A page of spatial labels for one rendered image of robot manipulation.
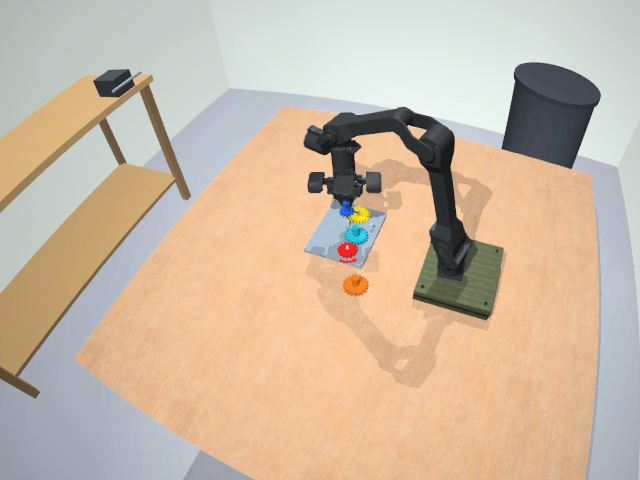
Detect yellow gear with black stripe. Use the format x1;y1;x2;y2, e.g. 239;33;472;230
348;206;370;224

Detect cyan gear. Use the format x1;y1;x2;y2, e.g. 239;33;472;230
344;224;368;246

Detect orange gear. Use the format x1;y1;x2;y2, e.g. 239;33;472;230
343;274;368;296

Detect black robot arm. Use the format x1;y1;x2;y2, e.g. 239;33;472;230
303;107;472;281

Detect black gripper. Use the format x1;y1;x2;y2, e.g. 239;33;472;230
307;160;382;194

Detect red gear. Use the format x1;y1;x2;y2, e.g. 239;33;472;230
338;241;358;259

